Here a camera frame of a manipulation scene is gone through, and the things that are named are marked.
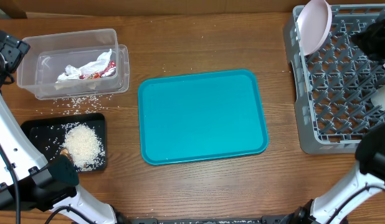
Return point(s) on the teal plastic tray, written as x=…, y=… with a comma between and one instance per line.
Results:
x=198, y=117

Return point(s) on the pile of rice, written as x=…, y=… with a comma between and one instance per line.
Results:
x=85, y=147

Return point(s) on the grey dishwasher rack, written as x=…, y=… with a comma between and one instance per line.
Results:
x=334, y=84

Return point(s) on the white cup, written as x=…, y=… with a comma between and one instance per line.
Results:
x=378, y=99

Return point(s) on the clear plastic bin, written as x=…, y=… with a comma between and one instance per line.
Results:
x=50, y=54

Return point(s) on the black tray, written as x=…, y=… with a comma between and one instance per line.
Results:
x=48, y=136

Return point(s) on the brown food scrap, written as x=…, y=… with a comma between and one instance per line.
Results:
x=64, y=152

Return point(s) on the white tissue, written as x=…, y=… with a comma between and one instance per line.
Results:
x=73, y=73

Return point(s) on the large white plate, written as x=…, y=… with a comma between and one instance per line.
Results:
x=314, y=23

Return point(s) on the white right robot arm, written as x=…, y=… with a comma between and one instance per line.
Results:
x=365, y=179

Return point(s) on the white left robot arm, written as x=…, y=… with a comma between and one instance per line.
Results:
x=27, y=179

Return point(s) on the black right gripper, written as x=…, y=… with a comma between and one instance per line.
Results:
x=370, y=42

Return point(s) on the red snack wrapper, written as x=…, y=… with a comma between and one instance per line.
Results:
x=108, y=72

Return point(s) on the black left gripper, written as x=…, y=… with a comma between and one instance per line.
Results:
x=14, y=48

